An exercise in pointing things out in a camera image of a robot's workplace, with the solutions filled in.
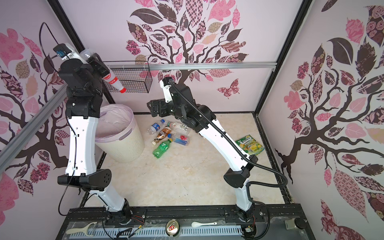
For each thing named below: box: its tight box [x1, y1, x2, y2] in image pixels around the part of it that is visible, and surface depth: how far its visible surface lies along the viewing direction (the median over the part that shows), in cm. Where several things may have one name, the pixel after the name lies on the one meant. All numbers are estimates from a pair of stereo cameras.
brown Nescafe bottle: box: [151, 126, 172, 146], surface depth 104 cm
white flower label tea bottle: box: [167, 121, 191, 135], surface depth 108 cm
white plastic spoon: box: [191, 221, 218, 228], surface depth 73 cm
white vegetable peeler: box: [66, 222, 98, 237], surface depth 71 cm
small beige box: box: [284, 218, 299, 231], surface depth 69 cm
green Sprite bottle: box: [152, 138, 173, 159], surface depth 97 cm
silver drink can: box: [165, 219, 181, 237], surface depth 63 cm
